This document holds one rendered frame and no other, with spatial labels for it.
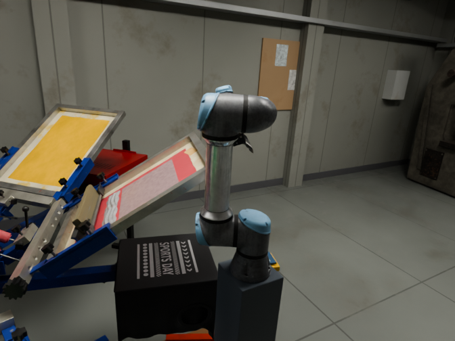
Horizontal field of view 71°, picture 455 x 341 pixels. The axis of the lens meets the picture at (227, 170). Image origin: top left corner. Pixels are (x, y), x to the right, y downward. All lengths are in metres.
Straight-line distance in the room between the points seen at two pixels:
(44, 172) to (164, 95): 2.23
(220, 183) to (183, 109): 3.31
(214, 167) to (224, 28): 3.60
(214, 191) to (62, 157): 1.49
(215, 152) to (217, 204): 0.18
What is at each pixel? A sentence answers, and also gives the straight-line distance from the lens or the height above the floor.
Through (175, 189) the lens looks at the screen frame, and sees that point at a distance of 1.25.
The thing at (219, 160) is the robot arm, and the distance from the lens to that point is 0.99.
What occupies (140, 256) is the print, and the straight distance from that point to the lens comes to 1.77.
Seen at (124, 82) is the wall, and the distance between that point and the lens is 4.04.
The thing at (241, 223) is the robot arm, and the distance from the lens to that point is 1.11.
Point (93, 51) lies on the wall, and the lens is 3.98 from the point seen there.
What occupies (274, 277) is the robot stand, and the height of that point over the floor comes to 1.20.
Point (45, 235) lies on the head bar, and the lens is 1.67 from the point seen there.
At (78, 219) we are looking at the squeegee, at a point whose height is 1.30.
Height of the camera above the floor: 1.93
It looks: 19 degrees down
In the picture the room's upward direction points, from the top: 3 degrees clockwise
